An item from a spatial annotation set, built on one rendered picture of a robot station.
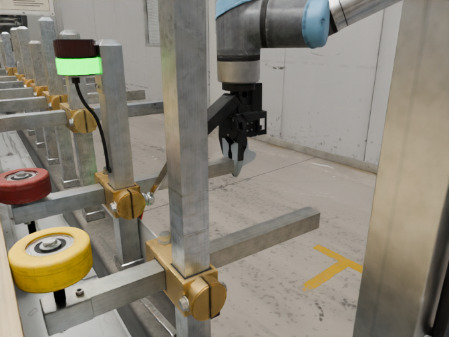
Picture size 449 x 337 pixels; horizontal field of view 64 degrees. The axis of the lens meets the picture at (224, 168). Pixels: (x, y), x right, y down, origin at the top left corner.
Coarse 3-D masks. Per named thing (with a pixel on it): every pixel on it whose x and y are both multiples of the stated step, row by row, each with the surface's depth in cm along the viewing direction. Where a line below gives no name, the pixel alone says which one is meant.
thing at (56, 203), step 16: (208, 160) 80; (224, 160) 80; (144, 176) 71; (208, 176) 78; (64, 192) 63; (80, 192) 63; (96, 192) 65; (16, 208) 58; (32, 208) 59; (48, 208) 61; (64, 208) 62; (80, 208) 64; (16, 224) 58
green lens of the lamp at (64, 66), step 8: (56, 64) 53; (64, 64) 52; (72, 64) 52; (80, 64) 52; (88, 64) 53; (96, 64) 54; (64, 72) 52; (72, 72) 52; (80, 72) 52; (88, 72) 53; (96, 72) 54
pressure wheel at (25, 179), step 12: (24, 168) 61; (36, 168) 61; (0, 180) 56; (12, 180) 57; (24, 180) 56; (36, 180) 56; (48, 180) 59; (0, 192) 55; (12, 192) 55; (24, 192) 55; (36, 192) 57; (48, 192) 59; (12, 204) 56; (24, 204) 59
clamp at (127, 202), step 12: (96, 180) 69; (108, 180) 66; (108, 192) 63; (120, 192) 62; (132, 192) 61; (108, 204) 64; (120, 204) 60; (132, 204) 61; (144, 204) 63; (120, 216) 61; (132, 216) 63
